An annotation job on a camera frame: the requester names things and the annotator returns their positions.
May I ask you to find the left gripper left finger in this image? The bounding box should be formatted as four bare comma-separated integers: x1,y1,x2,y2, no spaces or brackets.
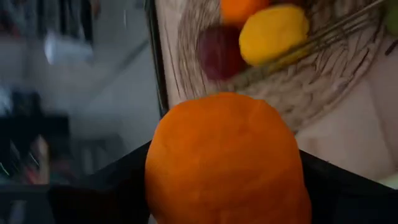
46,141,154,224

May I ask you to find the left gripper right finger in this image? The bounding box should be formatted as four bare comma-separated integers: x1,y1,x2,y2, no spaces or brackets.
298,149,398,224

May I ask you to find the orange fruit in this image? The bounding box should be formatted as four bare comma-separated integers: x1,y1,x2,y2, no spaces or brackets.
144,91,313,224
220,0,271,27

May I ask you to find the dark maroon plum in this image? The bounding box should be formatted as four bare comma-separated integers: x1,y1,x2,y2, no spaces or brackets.
197,24,249,82

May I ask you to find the yellow bell pepper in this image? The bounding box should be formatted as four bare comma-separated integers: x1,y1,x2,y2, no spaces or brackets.
238,3,310,67

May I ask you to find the white bin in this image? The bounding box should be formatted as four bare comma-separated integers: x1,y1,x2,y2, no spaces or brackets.
43,30,94,66

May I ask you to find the green pear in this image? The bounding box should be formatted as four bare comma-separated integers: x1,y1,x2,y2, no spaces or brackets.
384,0,398,35

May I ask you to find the wire mesh basket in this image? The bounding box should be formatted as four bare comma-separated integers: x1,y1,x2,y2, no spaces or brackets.
177,0,386,134

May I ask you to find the black aluminium table frame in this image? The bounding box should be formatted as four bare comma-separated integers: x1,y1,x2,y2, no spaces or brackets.
144,0,170,119

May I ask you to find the gold wire basket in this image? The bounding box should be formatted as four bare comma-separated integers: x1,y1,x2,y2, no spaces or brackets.
177,0,386,91

